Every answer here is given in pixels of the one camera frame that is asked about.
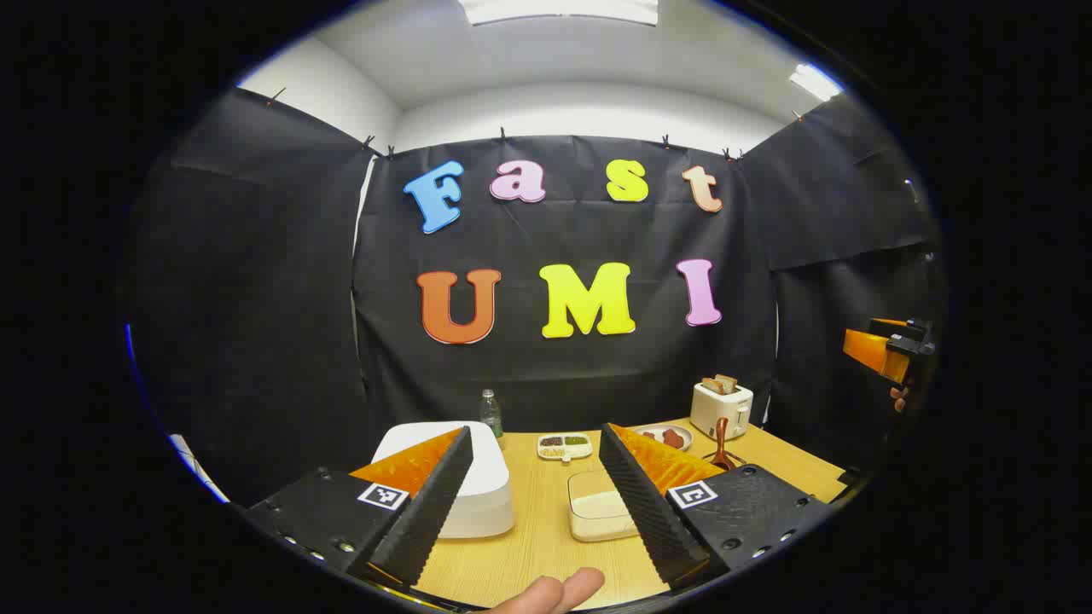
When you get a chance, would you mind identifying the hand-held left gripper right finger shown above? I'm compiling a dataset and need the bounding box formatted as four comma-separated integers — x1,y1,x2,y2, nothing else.
599,422,834,591

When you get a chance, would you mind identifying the white toaster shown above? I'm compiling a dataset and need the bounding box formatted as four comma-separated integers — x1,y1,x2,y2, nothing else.
689,381,754,441

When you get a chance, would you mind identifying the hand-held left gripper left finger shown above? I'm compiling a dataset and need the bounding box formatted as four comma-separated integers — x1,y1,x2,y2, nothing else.
243,425,475,591

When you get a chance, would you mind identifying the white divided bean dish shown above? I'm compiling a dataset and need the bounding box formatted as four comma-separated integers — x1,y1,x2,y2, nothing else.
537,433,594,463

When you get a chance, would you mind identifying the brown wooden spoon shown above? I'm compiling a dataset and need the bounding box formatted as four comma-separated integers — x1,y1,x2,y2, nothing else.
710,416,740,472

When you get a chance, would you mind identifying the clear box of rice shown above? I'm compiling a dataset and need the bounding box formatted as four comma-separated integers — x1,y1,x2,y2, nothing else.
567,467,641,543

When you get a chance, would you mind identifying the black backdrop cloth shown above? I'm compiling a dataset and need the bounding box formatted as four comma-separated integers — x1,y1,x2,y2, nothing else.
128,85,948,513

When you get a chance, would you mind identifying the white round plate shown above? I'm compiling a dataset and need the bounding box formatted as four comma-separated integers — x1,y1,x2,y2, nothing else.
636,424,694,451

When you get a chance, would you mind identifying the large ceiling light panel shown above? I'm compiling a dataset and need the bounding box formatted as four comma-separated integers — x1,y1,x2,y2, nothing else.
458,0,659,26

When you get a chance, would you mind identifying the clear plastic water bottle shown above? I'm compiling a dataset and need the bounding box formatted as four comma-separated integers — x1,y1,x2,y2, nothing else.
480,390,504,450

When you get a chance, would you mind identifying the white rice cooker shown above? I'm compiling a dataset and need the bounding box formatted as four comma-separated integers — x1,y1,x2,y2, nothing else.
373,421,516,540

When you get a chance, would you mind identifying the small ceiling light panel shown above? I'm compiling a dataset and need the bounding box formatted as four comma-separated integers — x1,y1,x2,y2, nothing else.
789,62,845,103

